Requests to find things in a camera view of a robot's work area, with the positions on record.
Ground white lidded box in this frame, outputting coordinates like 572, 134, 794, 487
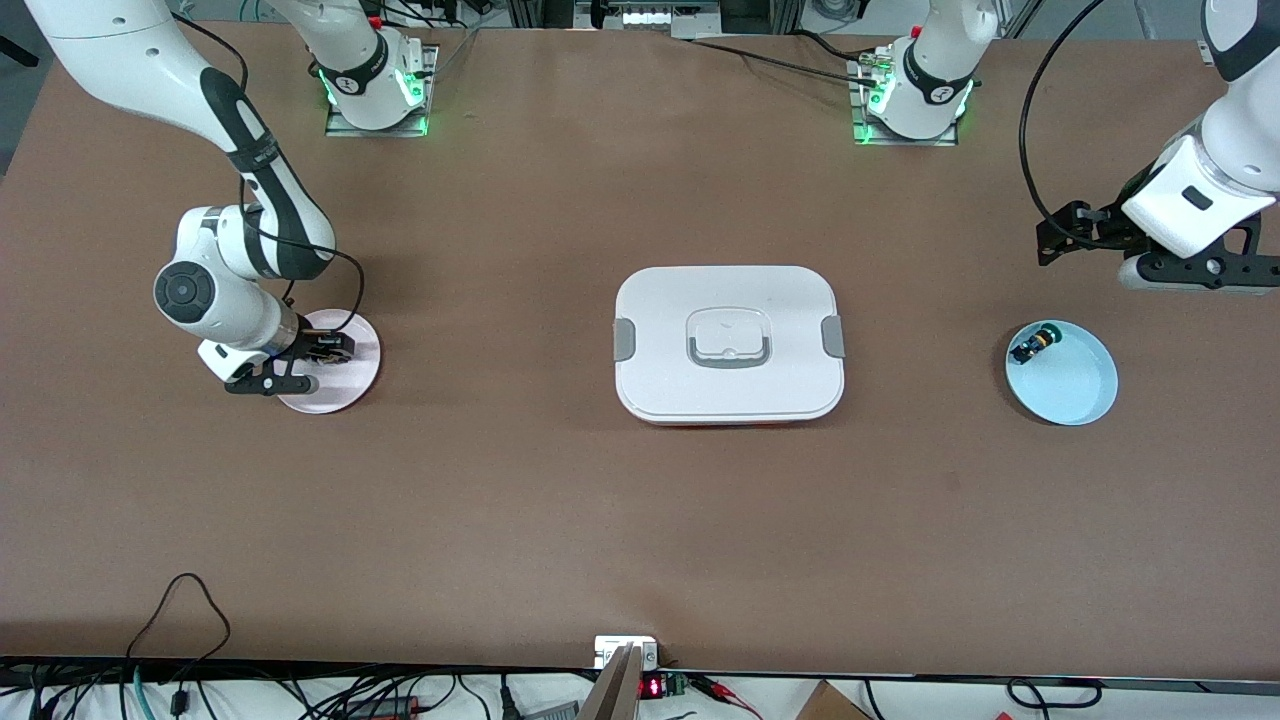
613, 265, 847, 428

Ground white socket box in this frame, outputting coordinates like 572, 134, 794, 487
594, 636, 660, 670

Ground pink round plate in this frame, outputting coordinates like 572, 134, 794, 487
275, 309, 383, 416

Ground light blue round plate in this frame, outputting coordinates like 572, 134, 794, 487
1004, 319, 1120, 428

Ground aluminium profile beam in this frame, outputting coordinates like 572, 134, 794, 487
578, 644, 647, 720

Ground red clip leads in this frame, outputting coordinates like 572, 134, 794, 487
690, 674, 766, 719

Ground brown cardboard piece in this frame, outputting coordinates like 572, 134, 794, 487
795, 680, 873, 720

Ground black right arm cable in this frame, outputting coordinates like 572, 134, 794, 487
170, 10, 366, 336

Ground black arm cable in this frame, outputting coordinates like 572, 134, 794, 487
170, 10, 366, 336
1019, 0, 1111, 251

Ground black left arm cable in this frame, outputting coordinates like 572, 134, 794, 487
1019, 0, 1111, 251

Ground green and black switch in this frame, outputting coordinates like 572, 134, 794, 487
1008, 324, 1061, 367

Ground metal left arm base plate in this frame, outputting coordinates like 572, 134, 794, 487
849, 50, 963, 147

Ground black cable across table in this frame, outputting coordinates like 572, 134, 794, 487
688, 30, 891, 81

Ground aluminium frame structure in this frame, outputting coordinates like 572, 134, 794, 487
505, 0, 801, 39

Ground black flat looped cable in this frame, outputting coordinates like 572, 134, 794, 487
1005, 677, 1104, 713

